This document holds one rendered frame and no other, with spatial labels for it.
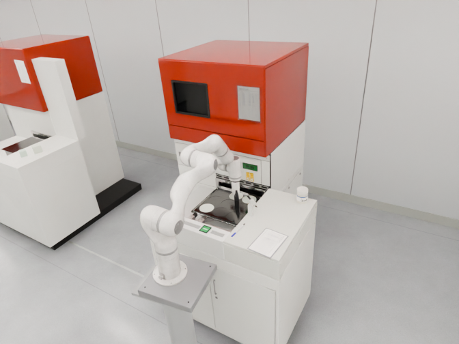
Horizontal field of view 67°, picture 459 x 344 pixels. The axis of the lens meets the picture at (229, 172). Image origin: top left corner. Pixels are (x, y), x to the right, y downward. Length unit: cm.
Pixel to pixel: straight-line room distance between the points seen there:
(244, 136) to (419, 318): 187
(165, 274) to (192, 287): 16
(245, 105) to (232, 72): 21
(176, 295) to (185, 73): 138
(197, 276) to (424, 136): 249
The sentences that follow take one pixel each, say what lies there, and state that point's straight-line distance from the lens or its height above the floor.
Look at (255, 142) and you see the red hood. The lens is 225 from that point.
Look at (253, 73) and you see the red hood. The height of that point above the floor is 177.
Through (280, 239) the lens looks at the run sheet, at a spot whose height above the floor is 97.
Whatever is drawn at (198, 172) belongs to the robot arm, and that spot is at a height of 139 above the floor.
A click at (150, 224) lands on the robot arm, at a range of 175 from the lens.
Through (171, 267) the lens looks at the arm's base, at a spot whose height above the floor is 96.
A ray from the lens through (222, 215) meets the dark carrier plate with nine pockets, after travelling 230.
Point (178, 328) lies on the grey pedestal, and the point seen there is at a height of 49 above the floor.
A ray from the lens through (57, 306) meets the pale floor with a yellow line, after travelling 336.
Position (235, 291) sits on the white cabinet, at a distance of 223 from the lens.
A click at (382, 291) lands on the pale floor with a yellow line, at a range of 317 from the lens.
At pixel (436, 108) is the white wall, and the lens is 352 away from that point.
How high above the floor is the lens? 227
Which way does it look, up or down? 30 degrees down
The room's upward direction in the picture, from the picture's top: 4 degrees counter-clockwise
